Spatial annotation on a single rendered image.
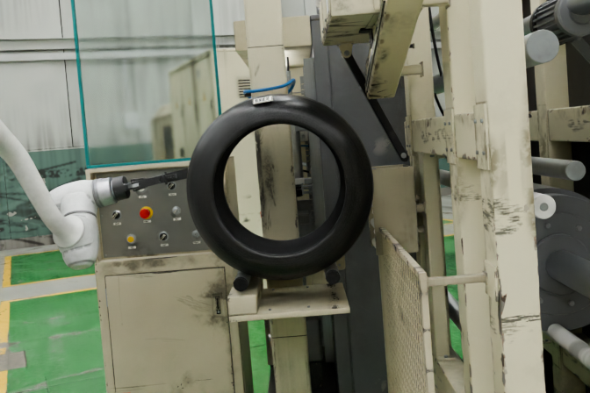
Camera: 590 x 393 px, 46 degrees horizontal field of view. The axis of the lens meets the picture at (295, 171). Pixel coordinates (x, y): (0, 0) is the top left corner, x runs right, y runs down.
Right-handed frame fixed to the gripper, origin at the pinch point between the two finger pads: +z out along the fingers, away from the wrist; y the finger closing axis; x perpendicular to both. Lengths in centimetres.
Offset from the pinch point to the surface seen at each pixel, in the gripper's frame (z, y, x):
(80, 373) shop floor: -120, 195, 108
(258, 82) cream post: 30.6, 25.6, -25.1
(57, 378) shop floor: -132, 188, 107
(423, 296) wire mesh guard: 60, -62, 38
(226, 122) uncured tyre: 19.8, -10.9, -12.6
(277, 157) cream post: 31.2, 25.5, 1.9
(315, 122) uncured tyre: 46.0, -12.1, -6.8
